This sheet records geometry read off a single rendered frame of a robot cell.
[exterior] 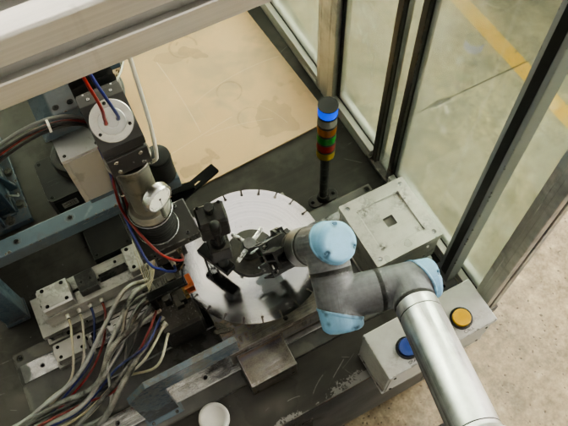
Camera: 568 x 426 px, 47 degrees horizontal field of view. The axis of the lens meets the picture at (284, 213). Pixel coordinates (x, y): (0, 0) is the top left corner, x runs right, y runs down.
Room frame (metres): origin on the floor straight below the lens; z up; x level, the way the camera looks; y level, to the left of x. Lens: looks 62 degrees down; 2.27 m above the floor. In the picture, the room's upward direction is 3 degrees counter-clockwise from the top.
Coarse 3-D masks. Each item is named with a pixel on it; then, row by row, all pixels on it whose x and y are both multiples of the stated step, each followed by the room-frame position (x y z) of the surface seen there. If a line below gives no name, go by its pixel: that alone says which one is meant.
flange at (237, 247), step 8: (240, 232) 0.65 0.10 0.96; (248, 232) 0.65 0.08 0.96; (264, 232) 0.65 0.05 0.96; (232, 240) 0.63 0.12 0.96; (256, 240) 0.63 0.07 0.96; (264, 240) 0.63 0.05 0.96; (232, 248) 0.61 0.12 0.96; (240, 248) 0.61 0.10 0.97; (248, 256) 0.59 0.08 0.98; (256, 256) 0.59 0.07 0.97; (240, 264) 0.58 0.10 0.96; (248, 264) 0.57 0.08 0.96; (256, 264) 0.57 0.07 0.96; (240, 272) 0.56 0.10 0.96; (248, 272) 0.55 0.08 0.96; (256, 272) 0.55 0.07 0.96
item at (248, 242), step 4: (260, 228) 0.64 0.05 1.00; (232, 232) 0.63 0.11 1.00; (256, 232) 0.63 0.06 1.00; (260, 232) 0.63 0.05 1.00; (232, 236) 0.63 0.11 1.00; (236, 236) 0.63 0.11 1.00; (256, 236) 0.62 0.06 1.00; (240, 240) 0.62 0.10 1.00; (244, 240) 0.61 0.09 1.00; (248, 240) 0.61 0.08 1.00; (252, 240) 0.61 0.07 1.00; (244, 244) 0.60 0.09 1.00; (248, 244) 0.60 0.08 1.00; (252, 244) 0.60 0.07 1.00; (244, 248) 0.59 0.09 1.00; (248, 248) 0.59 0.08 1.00; (252, 248) 0.59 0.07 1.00; (244, 252) 0.59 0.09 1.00; (248, 252) 0.59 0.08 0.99; (240, 256) 0.58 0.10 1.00; (236, 260) 0.57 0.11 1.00; (240, 260) 0.57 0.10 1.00
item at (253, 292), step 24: (264, 192) 0.76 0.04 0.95; (240, 216) 0.70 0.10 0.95; (264, 216) 0.70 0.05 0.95; (288, 216) 0.69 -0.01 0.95; (192, 264) 0.59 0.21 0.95; (192, 288) 0.53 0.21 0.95; (216, 288) 0.53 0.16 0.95; (240, 288) 0.52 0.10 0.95; (264, 288) 0.52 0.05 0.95; (288, 288) 0.52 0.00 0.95; (312, 288) 0.51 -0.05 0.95; (216, 312) 0.47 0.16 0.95; (240, 312) 0.47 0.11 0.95; (264, 312) 0.46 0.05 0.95; (288, 312) 0.46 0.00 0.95
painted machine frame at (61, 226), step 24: (48, 96) 0.61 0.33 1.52; (72, 96) 0.61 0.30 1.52; (0, 168) 0.98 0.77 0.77; (168, 168) 0.75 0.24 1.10; (0, 192) 0.85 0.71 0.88; (0, 216) 0.82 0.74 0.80; (24, 216) 0.83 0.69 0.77; (72, 216) 0.67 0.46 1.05; (96, 216) 0.67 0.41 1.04; (24, 240) 0.62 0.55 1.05; (48, 240) 0.63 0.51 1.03; (0, 264) 0.58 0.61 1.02; (0, 288) 0.57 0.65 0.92; (0, 312) 0.54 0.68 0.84; (24, 312) 0.56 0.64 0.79
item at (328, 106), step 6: (330, 96) 0.87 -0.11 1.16; (318, 102) 0.85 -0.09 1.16; (324, 102) 0.85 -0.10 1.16; (330, 102) 0.85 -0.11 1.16; (336, 102) 0.85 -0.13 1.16; (318, 108) 0.84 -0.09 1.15; (324, 108) 0.84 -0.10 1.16; (330, 108) 0.84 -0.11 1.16; (336, 108) 0.84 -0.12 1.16; (318, 114) 0.84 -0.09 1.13; (324, 114) 0.83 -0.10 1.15; (330, 114) 0.83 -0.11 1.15; (336, 114) 0.83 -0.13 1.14; (324, 120) 0.83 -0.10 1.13; (330, 120) 0.83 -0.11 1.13
